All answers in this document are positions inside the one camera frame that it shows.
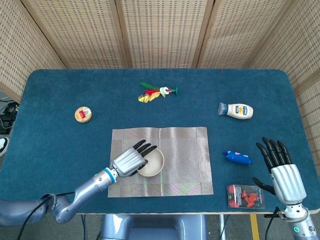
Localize beige woven placemat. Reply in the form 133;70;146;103
107;126;215;198

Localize colourful feather shuttlecock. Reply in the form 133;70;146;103
137;81;180;103

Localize mayonnaise squeeze bottle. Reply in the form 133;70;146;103
217;102;254;121

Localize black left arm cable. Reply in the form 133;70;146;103
16;191;76;240

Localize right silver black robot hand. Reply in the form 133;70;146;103
251;136;308;206

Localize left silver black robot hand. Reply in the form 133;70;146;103
109;139;158;179

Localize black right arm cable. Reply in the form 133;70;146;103
264;206;286;240

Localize grey-blue robot torso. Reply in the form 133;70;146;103
99;213;208;240

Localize white ceramic bowl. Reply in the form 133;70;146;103
136;147;165;177

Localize black cables and gear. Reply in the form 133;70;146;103
0;99;20;136

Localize white table leg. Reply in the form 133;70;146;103
218;214;227;240

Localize round tin with yellow lid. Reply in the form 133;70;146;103
74;106;93;124

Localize woven folding screen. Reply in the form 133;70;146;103
0;0;320;163

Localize white shoe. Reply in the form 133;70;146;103
0;136;10;158

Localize blue snack packet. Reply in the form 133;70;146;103
223;150;254;165

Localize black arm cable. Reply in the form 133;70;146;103
264;206;286;240
16;191;76;240

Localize blue felt table cover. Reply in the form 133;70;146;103
0;68;320;215

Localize clear pack of red pieces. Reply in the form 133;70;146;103
226;184;266;209

